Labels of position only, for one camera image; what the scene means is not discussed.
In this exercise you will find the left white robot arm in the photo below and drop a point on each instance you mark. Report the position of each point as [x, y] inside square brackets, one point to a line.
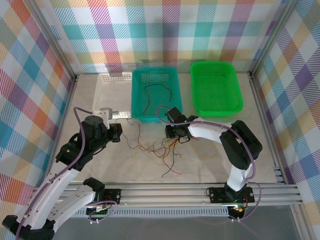
[57, 185]

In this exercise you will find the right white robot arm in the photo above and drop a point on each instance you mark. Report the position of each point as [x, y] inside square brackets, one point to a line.
[205, 131]

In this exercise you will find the teal plastic basket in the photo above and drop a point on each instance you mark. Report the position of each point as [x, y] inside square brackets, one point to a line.
[160, 105]

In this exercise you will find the white plastic basket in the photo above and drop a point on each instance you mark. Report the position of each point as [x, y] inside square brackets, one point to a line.
[110, 87]

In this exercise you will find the green plastic basket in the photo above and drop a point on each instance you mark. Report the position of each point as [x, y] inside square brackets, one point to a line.
[215, 90]

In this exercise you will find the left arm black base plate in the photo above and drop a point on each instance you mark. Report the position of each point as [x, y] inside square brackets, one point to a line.
[113, 196]

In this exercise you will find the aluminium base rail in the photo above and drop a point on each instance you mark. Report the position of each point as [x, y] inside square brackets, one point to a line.
[165, 195]

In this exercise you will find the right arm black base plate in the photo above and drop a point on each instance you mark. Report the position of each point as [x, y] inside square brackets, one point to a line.
[217, 195]

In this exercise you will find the aluminium frame post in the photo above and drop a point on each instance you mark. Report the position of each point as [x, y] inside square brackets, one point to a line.
[53, 41]
[275, 35]

